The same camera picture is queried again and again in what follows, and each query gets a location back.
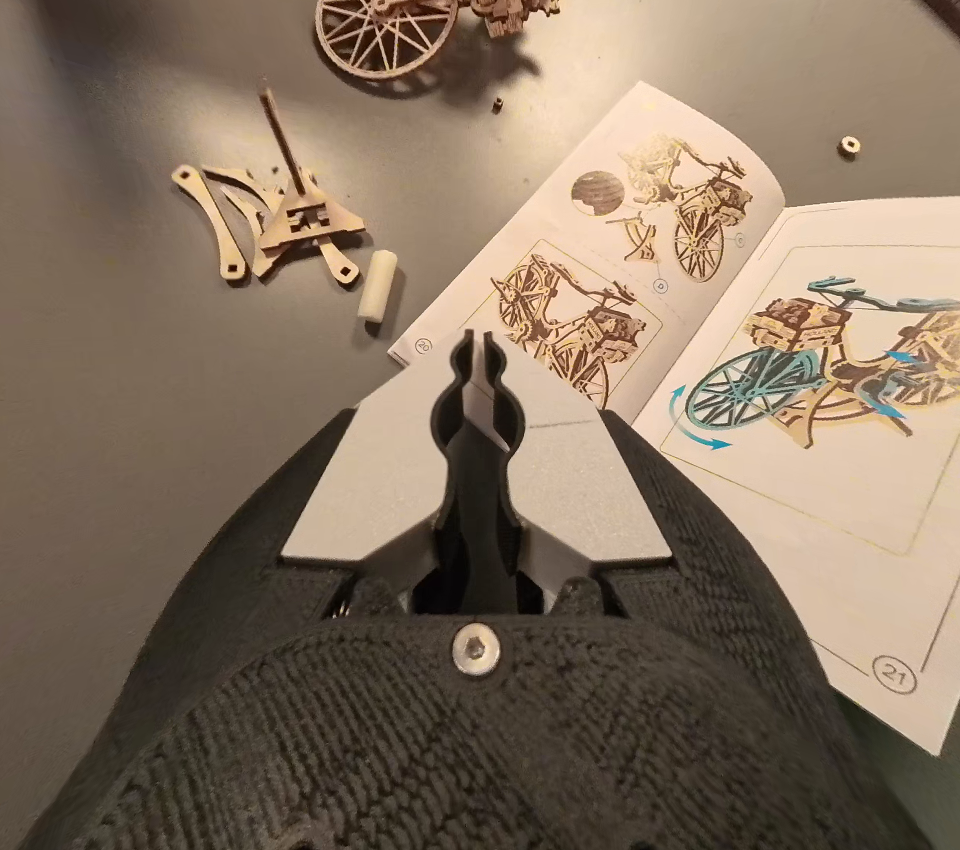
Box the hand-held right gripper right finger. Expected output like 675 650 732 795
482 331 674 613

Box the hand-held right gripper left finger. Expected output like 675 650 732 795
279 329 477 613

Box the curved wooden strip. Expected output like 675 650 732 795
171 163 249 283
321 236 359 282

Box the white instruction booklet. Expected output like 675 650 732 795
387 80 960 759

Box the triangular wooden part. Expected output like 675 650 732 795
251 184 368 278

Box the notched wooden arc part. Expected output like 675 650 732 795
201 166 280 221
217 186 273 248

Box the white wax stick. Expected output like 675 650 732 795
357 249 401 323

